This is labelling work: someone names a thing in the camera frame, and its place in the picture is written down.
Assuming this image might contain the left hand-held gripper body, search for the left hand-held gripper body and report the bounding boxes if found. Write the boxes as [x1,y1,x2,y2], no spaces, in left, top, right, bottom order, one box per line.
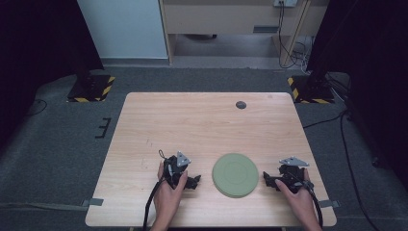
[162,150,192,189]

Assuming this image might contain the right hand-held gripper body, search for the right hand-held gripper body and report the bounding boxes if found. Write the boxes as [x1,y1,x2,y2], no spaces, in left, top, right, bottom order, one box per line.
[276,156,315,194]

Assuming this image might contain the person's right hand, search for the person's right hand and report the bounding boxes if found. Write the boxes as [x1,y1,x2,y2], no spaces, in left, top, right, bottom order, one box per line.
[274,167,318,225]

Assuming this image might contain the person's left hand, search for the person's left hand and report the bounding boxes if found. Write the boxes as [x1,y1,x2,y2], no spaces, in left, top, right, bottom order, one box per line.
[153,161,189,225]

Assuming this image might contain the grey tape strip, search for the grey tape strip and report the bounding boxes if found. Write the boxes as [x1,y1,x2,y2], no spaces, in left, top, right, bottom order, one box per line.
[81,197,105,208]
[319,199,341,209]

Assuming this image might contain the black striped stand base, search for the black striped stand base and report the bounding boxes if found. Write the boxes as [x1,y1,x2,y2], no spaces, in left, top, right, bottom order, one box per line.
[287,75,336,105]
[65,74,116,104]

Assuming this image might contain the black curtain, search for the black curtain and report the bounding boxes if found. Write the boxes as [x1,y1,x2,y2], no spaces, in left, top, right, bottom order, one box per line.
[305,0,408,191]
[0,0,105,150]

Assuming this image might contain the white partition panel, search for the white partition panel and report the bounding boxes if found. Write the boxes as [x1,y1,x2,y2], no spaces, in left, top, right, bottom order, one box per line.
[76,0,169,60]

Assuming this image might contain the grey power strip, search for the grey power strip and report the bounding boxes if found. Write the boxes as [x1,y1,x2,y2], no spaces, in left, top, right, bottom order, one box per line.
[272,0,299,8]

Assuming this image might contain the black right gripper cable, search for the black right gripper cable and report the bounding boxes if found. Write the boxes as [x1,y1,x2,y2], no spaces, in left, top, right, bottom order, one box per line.
[304,182,324,229]

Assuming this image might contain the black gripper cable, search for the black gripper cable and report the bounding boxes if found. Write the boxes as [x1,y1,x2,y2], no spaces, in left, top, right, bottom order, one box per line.
[141,149,168,231]
[304,182,324,229]

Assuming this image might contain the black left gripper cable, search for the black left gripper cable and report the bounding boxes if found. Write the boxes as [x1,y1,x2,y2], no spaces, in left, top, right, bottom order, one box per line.
[141,149,168,231]

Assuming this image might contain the black power strip cables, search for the black power strip cables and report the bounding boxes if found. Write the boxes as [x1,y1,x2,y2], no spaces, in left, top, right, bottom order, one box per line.
[276,1,314,70]

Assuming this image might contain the thin black floor cable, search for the thin black floor cable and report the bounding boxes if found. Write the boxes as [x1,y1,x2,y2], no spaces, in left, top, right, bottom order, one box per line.
[26,98,48,117]

